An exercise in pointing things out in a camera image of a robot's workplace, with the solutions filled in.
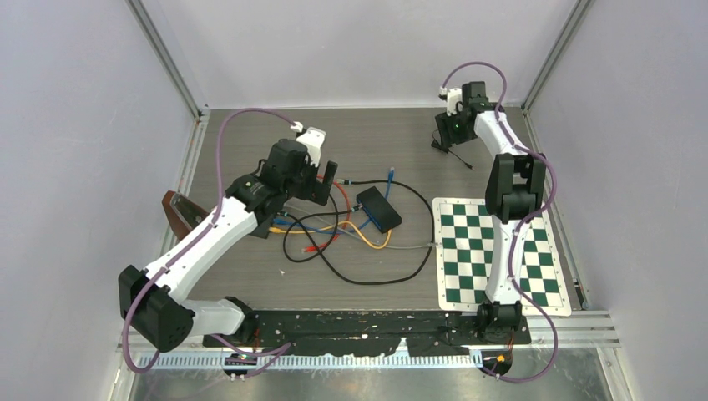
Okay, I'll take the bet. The black power adapter with cord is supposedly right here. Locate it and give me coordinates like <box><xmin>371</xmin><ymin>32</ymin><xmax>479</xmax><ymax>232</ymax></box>
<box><xmin>431</xmin><ymin>130</ymin><xmax>474</xmax><ymax>170</ymax></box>

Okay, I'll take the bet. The grey ethernet cable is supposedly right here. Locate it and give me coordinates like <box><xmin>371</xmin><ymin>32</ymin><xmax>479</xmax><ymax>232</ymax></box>
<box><xmin>279</xmin><ymin>205</ymin><xmax>443</xmax><ymax>251</ymax></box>

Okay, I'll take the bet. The orange ethernet cable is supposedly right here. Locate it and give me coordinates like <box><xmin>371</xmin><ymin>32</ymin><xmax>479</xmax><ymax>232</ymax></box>
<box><xmin>269</xmin><ymin>220</ymin><xmax>394</xmax><ymax>250</ymax></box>

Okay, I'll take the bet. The red ethernet cable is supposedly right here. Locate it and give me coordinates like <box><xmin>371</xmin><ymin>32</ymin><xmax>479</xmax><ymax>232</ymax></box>
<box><xmin>301</xmin><ymin>175</ymin><xmax>355</xmax><ymax>255</ymax></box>

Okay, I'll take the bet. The blue ethernet cable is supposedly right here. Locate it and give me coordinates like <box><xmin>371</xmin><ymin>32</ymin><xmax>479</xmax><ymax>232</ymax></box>
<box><xmin>271</xmin><ymin>165</ymin><xmax>397</xmax><ymax>236</ymax></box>

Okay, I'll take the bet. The long black ethernet cable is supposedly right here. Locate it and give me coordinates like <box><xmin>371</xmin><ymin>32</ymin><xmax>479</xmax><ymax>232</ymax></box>
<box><xmin>271</xmin><ymin>178</ymin><xmax>437</xmax><ymax>287</ymax></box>

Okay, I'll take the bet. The black switch with blue ports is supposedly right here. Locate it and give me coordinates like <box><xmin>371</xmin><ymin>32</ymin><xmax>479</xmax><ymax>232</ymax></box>
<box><xmin>356</xmin><ymin>186</ymin><xmax>402</xmax><ymax>234</ymax></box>

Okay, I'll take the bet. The plain black network switch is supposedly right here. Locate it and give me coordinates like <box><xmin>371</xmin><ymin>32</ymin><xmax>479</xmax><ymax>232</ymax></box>
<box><xmin>250</xmin><ymin>212</ymin><xmax>278</xmax><ymax>239</ymax></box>

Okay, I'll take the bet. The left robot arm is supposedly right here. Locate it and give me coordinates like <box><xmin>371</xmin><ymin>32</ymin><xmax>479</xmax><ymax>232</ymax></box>
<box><xmin>118</xmin><ymin>130</ymin><xmax>337</xmax><ymax>353</ymax></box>

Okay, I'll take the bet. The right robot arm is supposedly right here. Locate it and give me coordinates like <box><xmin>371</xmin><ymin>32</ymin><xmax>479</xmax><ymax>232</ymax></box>
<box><xmin>435</xmin><ymin>81</ymin><xmax>546</xmax><ymax>343</ymax></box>

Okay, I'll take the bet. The green white chessboard mat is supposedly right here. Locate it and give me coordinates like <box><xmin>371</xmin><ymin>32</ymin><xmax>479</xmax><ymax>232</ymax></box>
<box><xmin>432</xmin><ymin>197</ymin><xmax>571</xmax><ymax>317</ymax></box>

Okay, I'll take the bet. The brown object at left edge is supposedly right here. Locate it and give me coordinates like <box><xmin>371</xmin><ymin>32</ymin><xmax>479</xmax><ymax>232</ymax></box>
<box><xmin>161</xmin><ymin>190</ymin><xmax>209</xmax><ymax>241</ymax></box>

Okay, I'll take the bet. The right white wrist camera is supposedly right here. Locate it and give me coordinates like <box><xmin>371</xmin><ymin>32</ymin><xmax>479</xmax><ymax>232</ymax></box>
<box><xmin>438</xmin><ymin>87</ymin><xmax>463</xmax><ymax>117</ymax></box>

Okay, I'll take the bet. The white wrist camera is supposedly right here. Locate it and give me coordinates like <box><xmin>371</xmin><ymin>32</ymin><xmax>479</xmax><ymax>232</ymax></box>
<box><xmin>438</xmin><ymin>87</ymin><xmax>463</xmax><ymax>117</ymax></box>
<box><xmin>290</xmin><ymin>121</ymin><xmax>326</xmax><ymax>167</ymax></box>

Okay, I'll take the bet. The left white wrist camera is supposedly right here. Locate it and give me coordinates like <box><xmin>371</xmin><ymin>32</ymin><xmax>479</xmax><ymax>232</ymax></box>
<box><xmin>290</xmin><ymin>121</ymin><xmax>326</xmax><ymax>167</ymax></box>

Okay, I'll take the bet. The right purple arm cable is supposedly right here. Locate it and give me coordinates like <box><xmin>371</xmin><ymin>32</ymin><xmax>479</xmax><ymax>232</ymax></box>
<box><xmin>439</xmin><ymin>61</ymin><xmax>559</xmax><ymax>384</ymax></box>

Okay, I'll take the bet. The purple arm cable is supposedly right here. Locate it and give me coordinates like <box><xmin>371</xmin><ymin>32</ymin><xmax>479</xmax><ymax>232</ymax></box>
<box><xmin>439</xmin><ymin>61</ymin><xmax>559</xmax><ymax>384</ymax></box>
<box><xmin>121</xmin><ymin>108</ymin><xmax>306</xmax><ymax>379</ymax></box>

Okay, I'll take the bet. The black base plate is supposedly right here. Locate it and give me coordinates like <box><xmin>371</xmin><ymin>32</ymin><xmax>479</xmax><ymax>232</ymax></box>
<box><xmin>203</xmin><ymin>310</ymin><xmax>531</xmax><ymax>357</ymax></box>

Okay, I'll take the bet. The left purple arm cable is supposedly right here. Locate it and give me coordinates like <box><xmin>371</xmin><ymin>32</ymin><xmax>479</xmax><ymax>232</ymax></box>
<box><xmin>121</xmin><ymin>108</ymin><xmax>306</xmax><ymax>379</ymax></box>

